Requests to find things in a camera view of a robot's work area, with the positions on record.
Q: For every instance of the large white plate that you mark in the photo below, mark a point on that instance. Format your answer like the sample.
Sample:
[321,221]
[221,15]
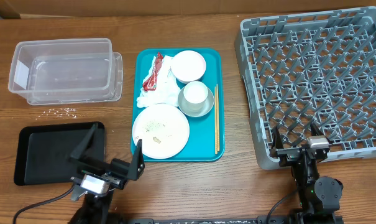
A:
[162,129]

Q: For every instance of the wooden chopstick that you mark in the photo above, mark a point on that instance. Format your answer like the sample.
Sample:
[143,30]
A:
[218,122]
[216,118]

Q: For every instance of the pink white bowl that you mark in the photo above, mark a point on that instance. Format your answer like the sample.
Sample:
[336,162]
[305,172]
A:
[188,66]

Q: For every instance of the right wooden chopstick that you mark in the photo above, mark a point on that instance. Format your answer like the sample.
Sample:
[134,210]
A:
[218,122]

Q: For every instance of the cardboard backdrop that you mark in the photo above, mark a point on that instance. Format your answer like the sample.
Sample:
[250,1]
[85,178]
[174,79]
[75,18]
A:
[98,8]

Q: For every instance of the grey green saucer bowl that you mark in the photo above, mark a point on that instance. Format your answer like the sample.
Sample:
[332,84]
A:
[207,106]

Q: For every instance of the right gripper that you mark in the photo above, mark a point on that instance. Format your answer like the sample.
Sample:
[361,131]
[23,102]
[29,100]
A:
[288,154]

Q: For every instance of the grey dishwasher rack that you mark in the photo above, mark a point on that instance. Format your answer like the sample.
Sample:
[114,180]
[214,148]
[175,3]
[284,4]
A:
[316,68]

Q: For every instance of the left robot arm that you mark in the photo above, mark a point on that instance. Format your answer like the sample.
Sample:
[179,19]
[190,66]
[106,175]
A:
[96,209]

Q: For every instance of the spilled rice grains on table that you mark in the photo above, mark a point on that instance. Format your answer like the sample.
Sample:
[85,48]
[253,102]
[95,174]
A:
[67,113]

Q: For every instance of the red snack wrapper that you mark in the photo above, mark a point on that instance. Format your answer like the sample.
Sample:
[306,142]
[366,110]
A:
[150,84]

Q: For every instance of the white napkin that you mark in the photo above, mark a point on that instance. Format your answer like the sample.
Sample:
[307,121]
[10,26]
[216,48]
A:
[167,89]

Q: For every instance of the black plastic tray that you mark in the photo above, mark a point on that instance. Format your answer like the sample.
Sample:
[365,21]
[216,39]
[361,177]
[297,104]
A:
[43,152]

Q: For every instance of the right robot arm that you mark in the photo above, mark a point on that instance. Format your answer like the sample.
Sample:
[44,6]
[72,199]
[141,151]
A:
[319,195]

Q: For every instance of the pale green cup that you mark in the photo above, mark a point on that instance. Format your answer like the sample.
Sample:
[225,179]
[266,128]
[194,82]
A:
[195,94]

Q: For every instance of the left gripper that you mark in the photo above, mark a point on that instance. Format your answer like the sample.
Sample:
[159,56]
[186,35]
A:
[118,171]

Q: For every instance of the clear plastic bin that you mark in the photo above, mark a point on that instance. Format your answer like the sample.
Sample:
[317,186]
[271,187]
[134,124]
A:
[27,52]

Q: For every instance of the left wooden chopstick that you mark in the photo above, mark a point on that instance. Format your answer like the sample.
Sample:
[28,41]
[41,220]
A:
[216,118]

